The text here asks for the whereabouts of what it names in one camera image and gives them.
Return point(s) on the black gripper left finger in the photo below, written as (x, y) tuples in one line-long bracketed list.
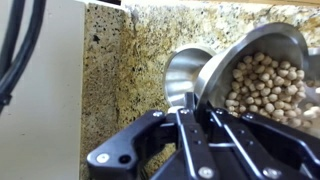
[(113, 150)]

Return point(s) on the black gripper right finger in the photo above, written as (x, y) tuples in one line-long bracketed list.
[(260, 146)]

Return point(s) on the dried chickpeas pile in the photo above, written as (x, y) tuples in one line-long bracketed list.
[(266, 86)]

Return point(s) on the white door panel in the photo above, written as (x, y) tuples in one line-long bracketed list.
[(40, 100)]

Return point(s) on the small stainless steel bowl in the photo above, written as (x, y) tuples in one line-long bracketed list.
[(183, 76), (315, 58), (266, 41)]

